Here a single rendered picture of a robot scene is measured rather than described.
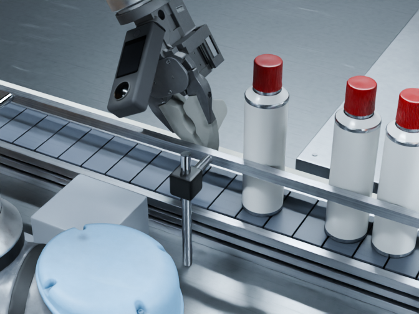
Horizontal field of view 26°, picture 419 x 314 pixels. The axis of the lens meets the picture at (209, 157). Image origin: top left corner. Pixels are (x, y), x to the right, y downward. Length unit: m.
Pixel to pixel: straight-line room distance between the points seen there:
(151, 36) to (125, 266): 0.39
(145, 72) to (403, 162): 0.31
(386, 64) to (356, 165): 0.47
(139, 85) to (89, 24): 0.66
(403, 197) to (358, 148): 0.07
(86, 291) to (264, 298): 0.39
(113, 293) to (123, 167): 0.49
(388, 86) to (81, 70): 0.51
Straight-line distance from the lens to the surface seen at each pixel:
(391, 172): 1.01
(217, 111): 1.13
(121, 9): 1.08
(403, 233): 1.06
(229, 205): 1.14
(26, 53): 1.61
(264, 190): 1.09
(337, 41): 1.63
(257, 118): 1.04
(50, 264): 0.75
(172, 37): 1.11
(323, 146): 1.25
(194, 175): 1.03
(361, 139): 1.00
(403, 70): 1.46
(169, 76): 1.09
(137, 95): 1.03
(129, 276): 0.75
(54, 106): 1.19
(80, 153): 1.24
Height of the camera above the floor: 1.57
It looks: 35 degrees down
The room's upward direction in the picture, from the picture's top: straight up
